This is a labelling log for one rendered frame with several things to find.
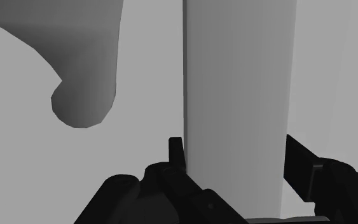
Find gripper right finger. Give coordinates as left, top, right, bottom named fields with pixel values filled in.
left=283, top=134, right=358, bottom=224

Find grey curved rounded object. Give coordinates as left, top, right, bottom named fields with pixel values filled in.
left=0, top=0, right=124, bottom=129

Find tall grey cylinder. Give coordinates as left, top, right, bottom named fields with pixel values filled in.
left=182, top=0, right=298, bottom=220

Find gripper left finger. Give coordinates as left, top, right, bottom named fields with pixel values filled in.
left=73, top=136, right=249, bottom=224

